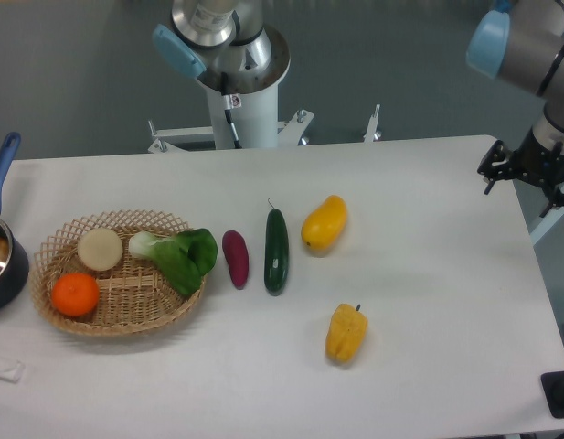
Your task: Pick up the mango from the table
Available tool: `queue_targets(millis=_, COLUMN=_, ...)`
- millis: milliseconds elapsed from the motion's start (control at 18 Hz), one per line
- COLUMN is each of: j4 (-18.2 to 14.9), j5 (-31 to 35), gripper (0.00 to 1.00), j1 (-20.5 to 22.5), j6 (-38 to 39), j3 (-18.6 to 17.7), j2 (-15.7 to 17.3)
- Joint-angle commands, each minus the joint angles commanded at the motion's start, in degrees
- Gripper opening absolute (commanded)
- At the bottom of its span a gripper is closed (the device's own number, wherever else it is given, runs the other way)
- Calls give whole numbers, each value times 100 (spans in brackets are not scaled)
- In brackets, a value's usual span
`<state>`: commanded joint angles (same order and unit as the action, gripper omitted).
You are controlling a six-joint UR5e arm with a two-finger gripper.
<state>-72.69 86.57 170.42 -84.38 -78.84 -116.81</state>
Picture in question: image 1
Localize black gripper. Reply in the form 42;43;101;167
477;130;564;217

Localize yellow mango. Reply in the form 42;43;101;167
301;195;348;252

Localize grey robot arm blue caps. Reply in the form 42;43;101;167
152;1;564;209

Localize black device at table edge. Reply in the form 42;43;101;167
540;371;564;419

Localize yellow bell pepper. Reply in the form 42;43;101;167
325;304;368;364

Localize dark green cucumber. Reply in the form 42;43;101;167
263;199;290;296

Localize purple sweet potato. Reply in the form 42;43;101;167
222;230;250;289

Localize green bok choy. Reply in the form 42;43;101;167
128;229;218;297

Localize woven wicker basket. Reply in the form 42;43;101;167
28;209;203;337

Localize beige round bun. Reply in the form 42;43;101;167
77;228;123;272

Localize orange mandarin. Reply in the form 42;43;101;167
50;273;100;317

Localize clear plastic packet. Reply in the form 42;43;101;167
0;356;25;383

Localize white frame bar right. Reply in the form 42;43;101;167
529;207;564;246

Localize white metal base frame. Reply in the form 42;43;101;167
147;103;382;154

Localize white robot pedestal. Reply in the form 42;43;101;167
197;25;291;149

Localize black cable on pedestal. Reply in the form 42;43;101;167
219;72;243;150

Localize blue saucepan with handle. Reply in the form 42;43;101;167
0;132;29;309

